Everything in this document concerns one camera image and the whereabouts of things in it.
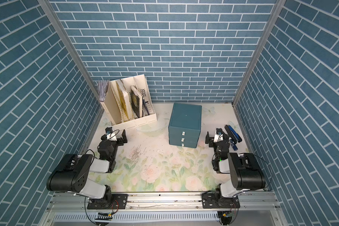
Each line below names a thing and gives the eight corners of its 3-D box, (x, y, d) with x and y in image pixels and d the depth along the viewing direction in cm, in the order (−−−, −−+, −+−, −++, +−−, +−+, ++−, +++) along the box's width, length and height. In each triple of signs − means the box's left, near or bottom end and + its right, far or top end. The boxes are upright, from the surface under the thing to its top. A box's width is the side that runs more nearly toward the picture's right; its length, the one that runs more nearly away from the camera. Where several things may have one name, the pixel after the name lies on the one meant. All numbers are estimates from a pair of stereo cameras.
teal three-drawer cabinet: (169, 147, 96) (167, 128, 79) (173, 122, 110) (173, 102, 93) (196, 150, 95) (200, 132, 77) (197, 125, 108) (201, 105, 91)
